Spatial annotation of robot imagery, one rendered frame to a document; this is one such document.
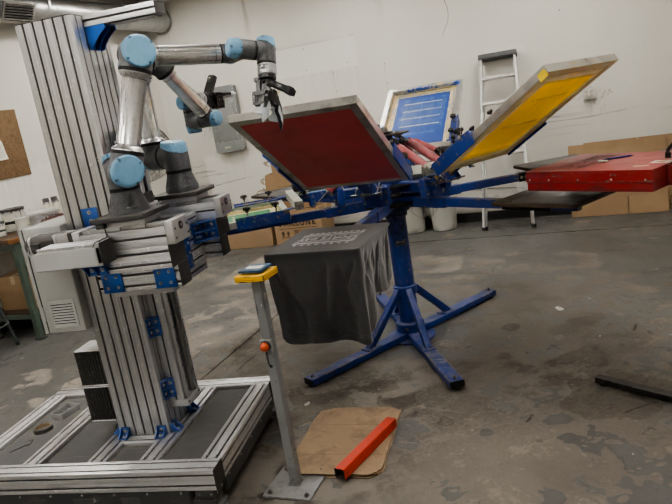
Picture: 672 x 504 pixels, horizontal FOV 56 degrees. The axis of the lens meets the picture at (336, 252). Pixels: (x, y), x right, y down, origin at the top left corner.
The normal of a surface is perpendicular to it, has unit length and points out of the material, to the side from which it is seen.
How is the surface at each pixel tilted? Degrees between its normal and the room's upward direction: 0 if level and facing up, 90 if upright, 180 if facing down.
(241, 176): 90
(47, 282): 90
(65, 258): 90
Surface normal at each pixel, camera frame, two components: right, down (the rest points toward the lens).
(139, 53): 0.46, 0.01
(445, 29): -0.34, 0.27
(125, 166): 0.42, 0.27
